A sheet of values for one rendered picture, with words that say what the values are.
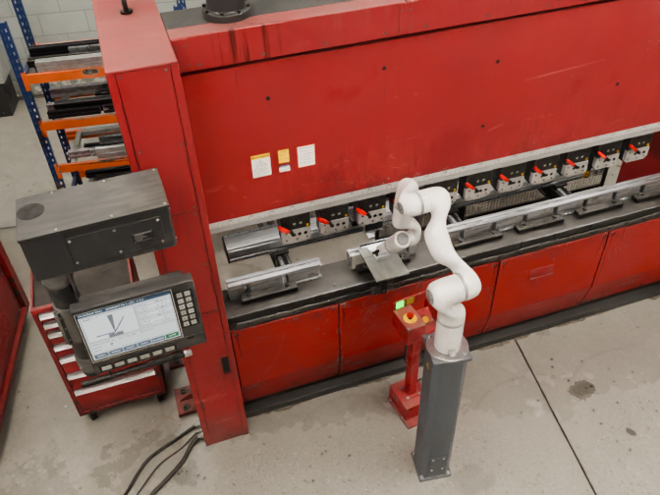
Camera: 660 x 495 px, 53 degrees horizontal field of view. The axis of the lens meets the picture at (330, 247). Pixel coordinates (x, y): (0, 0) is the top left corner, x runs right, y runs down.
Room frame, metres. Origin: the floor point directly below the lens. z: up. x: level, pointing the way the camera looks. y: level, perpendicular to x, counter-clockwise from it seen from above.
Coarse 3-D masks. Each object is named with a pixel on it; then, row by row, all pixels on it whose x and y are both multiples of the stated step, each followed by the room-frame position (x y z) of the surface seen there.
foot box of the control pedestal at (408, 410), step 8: (392, 384) 2.39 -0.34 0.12; (400, 384) 2.39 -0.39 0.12; (392, 392) 2.35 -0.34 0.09; (400, 392) 2.33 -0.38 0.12; (392, 400) 2.35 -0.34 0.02; (400, 400) 2.28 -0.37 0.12; (408, 400) 2.27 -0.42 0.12; (416, 400) 2.27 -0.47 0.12; (400, 408) 2.27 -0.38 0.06; (408, 408) 2.22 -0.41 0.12; (416, 408) 2.24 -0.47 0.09; (400, 416) 2.24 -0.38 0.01; (408, 416) 2.22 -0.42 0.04; (416, 416) 2.23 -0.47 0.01; (408, 424) 2.18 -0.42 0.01; (416, 424) 2.18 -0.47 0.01
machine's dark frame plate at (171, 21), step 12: (252, 0) 2.71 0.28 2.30; (264, 0) 2.70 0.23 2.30; (276, 0) 2.70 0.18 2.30; (288, 0) 2.69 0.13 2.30; (300, 0) 2.69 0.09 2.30; (312, 0) 2.68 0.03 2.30; (324, 0) 2.68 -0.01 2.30; (336, 0) 2.67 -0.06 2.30; (348, 0) 2.67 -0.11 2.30; (168, 12) 2.61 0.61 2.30; (180, 12) 2.61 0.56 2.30; (192, 12) 2.60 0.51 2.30; (252, 12) 2.58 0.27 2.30; (264, 12) 2.58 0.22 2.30; (276, 12) 2.58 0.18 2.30; (168, 24) 2.49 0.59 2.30; (180, 24) 2.49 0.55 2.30; (192, 24) 2.49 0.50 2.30
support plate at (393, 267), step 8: (360, 248) 2.62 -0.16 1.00; (392, 256) 2.54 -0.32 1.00; (368, 264) 2.49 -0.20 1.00; (376, 264) 2.49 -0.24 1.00; (384, 264) 2.49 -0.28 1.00; (392, 264) 2.48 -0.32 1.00; (400, 264) 2.48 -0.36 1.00; (376, 272) 2.43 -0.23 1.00; (384, 272) 2.43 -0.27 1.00; (392, 272) 2.43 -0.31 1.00; (400, 272) 2.42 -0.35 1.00; (408, 272) 2.42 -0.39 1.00; (376, 280) 2.37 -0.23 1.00; (384, 280) 2.38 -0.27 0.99
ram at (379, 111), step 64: (640, 0) 3.01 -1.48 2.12; (256, 64) 2.46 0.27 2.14; (320, 64) 2.54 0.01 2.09; (384, 64) 2.63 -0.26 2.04; (448, 64) 2.72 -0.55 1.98; (512, 64) 2.82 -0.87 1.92; (576, 64) 2.93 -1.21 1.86; (640, 64) 3.04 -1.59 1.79; (192, 128) 2.37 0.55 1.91; (256, 128) 2.45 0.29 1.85; (320, 128) 2.54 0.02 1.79; (384, 128) 2.63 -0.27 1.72; (448, 128) 2.73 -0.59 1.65; (512, 128) 2.84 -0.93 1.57; (576, 128) 2.95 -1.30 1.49; (256, 192) 2.44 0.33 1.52; (320, 192) 2.53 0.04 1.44; (384, 192) 2.63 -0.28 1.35
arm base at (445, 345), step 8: (440, 328) 1.89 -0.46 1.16; (448, 328) 1.87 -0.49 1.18; (456, 328) 1.87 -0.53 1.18; (432, 336) 1.98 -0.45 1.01; (440, 336) 1.89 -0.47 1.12; (448, 336) 1.87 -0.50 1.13; (456, 336) 1.87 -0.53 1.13; (432, 344) 1.94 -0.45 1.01; (440, 344) 1.89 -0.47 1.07; (448, 344) 1.87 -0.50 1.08; (456, 344) 1.87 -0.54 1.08; (464, 344) 1.93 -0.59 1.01; (432, 352) 1.89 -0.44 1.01; (440, 352) 1.88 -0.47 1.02; (448, 352) 1.87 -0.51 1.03; (456, 352) 1.88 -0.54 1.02; (464, 352) 1.88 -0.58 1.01; (440, 360) 1.84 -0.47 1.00; (448, 360) 1.84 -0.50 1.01; (456, 360) 1.84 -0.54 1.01
